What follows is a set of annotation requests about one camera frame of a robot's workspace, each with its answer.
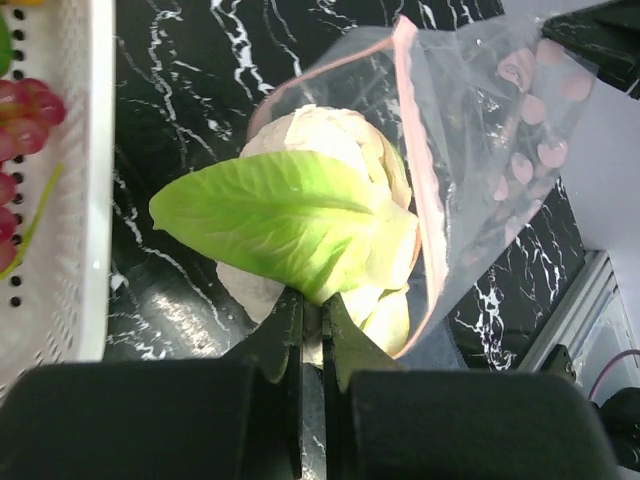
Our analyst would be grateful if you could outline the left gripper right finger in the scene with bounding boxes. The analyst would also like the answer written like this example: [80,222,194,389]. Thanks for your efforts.
[322,297,617,479]

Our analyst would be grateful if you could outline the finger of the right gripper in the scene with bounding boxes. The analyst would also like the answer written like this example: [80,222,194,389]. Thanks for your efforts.
[542,0,640,95]

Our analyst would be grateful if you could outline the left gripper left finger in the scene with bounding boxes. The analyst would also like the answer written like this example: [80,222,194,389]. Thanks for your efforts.
[1,289,304,479]

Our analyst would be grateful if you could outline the clear zip top bag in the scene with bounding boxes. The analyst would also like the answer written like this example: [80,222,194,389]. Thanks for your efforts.
[248,16,597,348]

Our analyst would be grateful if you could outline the fake green cabbage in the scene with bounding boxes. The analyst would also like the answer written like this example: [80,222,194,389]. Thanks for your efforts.
[149,105,419,356]

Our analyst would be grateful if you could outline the fake red grapes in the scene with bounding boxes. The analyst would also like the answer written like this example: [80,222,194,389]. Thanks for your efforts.
[1,77,67,278]

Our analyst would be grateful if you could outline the fake mango orange green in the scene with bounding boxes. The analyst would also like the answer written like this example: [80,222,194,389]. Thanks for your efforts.
[0,14,13,77]

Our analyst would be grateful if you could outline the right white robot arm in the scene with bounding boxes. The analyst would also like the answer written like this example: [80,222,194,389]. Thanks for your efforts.
[542,0,639,472]

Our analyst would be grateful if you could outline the white oval perforated basket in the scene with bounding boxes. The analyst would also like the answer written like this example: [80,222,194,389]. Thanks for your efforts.
[1,1,115,390]

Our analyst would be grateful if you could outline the black marble pattern mat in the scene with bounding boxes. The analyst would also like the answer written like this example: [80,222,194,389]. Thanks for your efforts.
[104,0,586,374]

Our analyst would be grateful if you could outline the right aluminium frame rail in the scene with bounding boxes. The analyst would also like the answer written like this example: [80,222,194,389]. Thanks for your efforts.
[516,250,617,381]

